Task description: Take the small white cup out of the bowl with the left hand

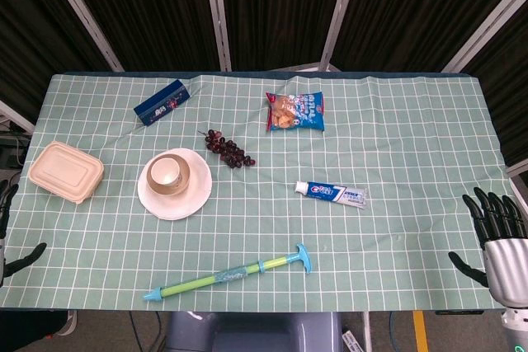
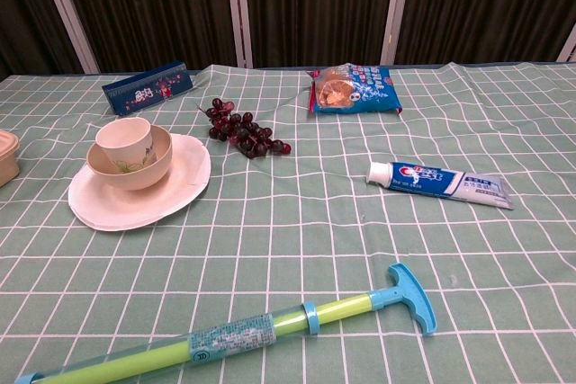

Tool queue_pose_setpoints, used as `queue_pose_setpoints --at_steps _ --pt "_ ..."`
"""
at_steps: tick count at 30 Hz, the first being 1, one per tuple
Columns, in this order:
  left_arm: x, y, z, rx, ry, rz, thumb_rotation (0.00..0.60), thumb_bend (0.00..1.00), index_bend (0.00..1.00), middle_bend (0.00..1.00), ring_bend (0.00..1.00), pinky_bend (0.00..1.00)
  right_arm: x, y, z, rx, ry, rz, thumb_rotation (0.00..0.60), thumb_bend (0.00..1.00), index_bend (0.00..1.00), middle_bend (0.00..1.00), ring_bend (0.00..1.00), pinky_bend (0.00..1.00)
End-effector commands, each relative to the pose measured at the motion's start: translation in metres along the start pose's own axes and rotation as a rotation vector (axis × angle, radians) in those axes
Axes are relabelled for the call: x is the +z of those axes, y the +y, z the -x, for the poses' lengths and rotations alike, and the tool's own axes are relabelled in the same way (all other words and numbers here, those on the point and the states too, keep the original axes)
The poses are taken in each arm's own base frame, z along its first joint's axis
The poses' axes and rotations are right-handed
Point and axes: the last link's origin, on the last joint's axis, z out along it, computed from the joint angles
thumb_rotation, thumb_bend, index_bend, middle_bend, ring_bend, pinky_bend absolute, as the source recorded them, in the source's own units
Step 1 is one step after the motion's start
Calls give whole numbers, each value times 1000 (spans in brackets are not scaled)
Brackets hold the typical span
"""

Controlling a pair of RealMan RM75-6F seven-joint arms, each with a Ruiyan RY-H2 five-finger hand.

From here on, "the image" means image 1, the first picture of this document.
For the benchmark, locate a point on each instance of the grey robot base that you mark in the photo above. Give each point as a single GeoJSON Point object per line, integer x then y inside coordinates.
{"type": "Point", "coordinates": [251, 331]}

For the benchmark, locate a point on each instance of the green blue water squirter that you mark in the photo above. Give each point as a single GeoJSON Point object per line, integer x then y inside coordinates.
{"type": "Point", "coordinates": [231, 274]}

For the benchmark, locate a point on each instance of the beige lidded food container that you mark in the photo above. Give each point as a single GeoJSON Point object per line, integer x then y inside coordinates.
{"type": "Point", "coordinates": [65, 171]}

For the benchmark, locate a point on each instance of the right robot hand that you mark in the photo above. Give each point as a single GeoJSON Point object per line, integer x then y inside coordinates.
{"type": "Point", "coordinates": [504, 261]}

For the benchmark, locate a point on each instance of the dark blue rectangular box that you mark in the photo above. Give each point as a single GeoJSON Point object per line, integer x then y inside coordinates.
{"type": "Point", "coordinates": [161, 102]}

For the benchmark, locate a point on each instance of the dark red grape bunch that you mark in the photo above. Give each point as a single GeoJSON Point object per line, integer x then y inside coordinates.
{"type": "Point", "coordinates": [227, 150]}

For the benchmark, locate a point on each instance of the green checkered tablecloth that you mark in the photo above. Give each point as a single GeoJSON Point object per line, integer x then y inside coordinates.
{"type": "Point", "coordinates": [313, 220]}

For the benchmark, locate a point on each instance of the white blue toothpaste tube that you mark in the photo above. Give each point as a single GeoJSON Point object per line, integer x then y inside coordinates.
{"type": "Point", "coordinates": [332, 194]}

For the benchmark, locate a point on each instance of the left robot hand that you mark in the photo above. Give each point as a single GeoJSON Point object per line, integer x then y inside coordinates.
{"type": "Point", "coordinates": [21, 260]}

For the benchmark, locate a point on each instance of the white round plate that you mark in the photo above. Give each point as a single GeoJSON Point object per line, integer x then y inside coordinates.
{"type": "Point", "coordinates": [175, 184]}

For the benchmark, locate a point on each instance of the beige bowl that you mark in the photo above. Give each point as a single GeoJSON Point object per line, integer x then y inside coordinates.
{"type": "Point", "coordinates": [170, 179]}

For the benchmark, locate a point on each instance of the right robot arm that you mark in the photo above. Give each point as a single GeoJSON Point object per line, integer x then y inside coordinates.
{"type": "Point", "coordinates": [515, 329]}

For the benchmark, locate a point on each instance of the blue snack bag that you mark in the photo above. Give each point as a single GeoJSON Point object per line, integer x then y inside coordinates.
{"type": "Point", "coordinates": [295, 112]}

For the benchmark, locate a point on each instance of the black folding screen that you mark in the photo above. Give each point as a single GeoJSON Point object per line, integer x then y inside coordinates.
{"type": "Point", "coordinates": [272, 10]}

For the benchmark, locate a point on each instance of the small white cup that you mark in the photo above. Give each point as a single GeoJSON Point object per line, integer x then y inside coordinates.
{"type": "Point", "coordinates": [166, 173]}

